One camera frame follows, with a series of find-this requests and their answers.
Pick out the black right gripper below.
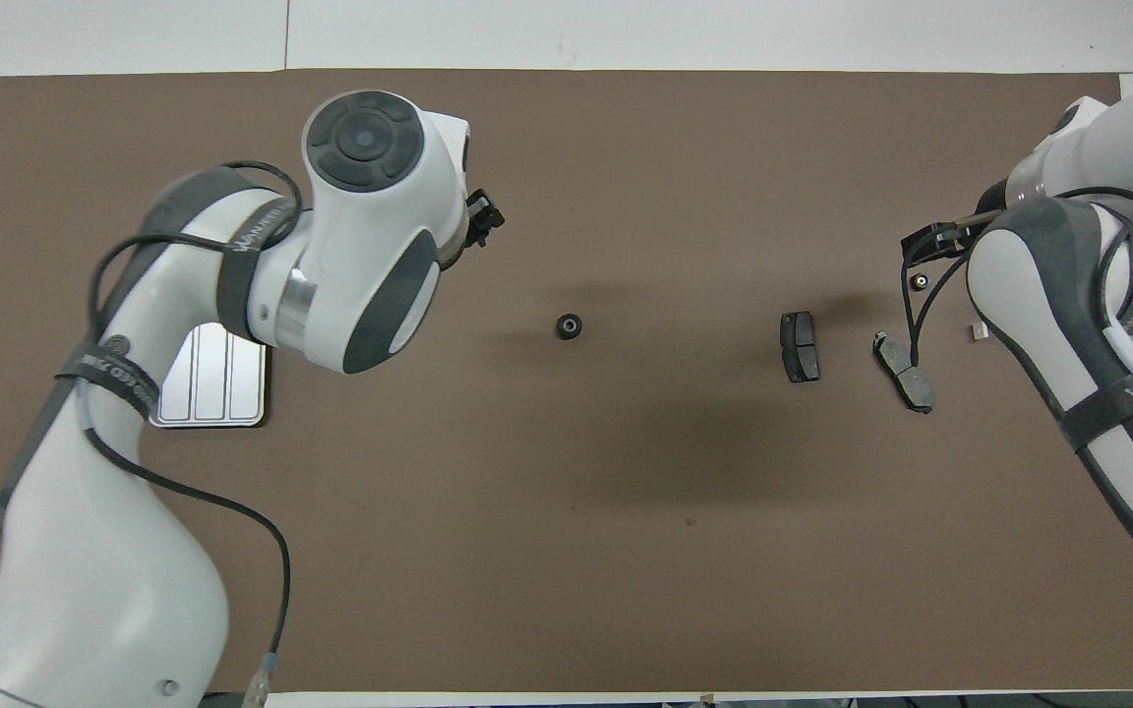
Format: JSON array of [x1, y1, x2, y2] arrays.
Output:
[[903, 180, 1010, 268]]

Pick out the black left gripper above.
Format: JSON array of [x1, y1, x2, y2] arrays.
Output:
[[439, 189, 507, 268]]

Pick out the silver metal tray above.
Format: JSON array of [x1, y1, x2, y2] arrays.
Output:
[[149, 324, 270, 429]]

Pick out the brown table mat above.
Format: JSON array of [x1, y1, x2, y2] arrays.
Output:
[[0, 69, 1133, 694]]

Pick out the curved dark brake pad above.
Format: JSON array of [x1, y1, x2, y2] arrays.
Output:
[[872, 332, 934, 415]]

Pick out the rectangular dark brake pad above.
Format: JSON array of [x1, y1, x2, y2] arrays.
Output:
[[780, 312, 820, 384]]

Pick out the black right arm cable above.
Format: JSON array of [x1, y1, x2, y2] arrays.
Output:
[[904, 187, 1133, 424]]

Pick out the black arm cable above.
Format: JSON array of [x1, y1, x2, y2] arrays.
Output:
[[904, 187, 1133, 424], [85, 160, 304, 708]]

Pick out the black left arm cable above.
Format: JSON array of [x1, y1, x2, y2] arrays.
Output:
[[85, 160, 304, 708]]

